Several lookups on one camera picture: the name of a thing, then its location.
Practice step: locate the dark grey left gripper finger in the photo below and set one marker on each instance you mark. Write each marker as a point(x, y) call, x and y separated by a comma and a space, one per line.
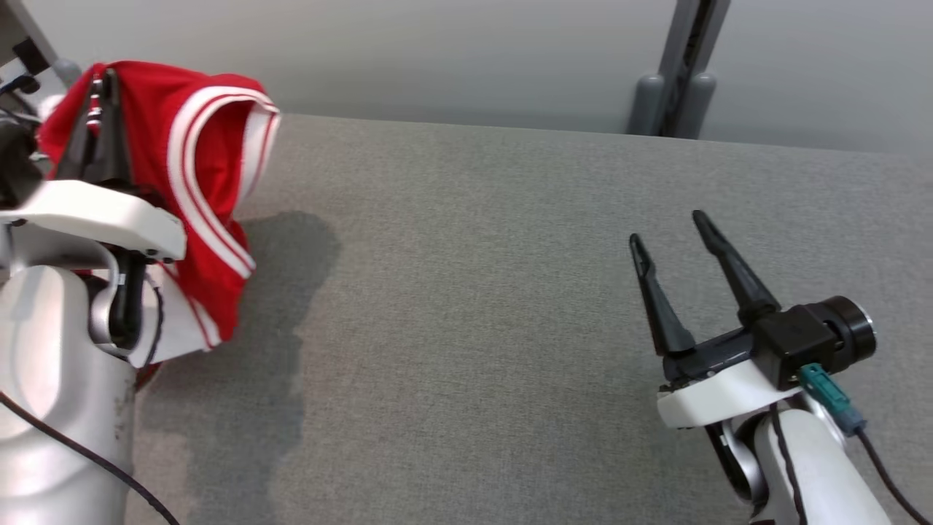
point(113, 146)
point(79, 153)

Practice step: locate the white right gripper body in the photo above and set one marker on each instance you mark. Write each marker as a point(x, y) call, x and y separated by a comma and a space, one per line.
point(721, 394)

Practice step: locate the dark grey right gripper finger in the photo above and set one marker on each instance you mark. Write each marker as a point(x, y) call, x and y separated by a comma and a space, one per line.
point(740, 281)
point(663, 306)

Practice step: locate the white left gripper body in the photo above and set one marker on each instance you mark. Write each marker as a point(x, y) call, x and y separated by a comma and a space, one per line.
point(109, 215)

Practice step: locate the red Bulls jersey white sleeves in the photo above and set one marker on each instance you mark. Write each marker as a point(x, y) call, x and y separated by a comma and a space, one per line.
point(146, 109)

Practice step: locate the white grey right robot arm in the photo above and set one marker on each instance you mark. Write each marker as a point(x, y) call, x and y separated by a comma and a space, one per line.
point(824, 481)

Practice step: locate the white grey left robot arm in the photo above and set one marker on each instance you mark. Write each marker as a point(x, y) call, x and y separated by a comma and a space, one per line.
point(51, 364)

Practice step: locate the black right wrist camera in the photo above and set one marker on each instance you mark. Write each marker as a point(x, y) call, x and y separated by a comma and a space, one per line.
point(802, 335)

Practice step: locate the grey metal frame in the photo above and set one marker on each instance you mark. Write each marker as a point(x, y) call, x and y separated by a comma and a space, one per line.
point(22, 22)

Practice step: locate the grey partition post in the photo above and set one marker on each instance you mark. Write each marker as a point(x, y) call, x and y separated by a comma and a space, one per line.
point(645, 109)

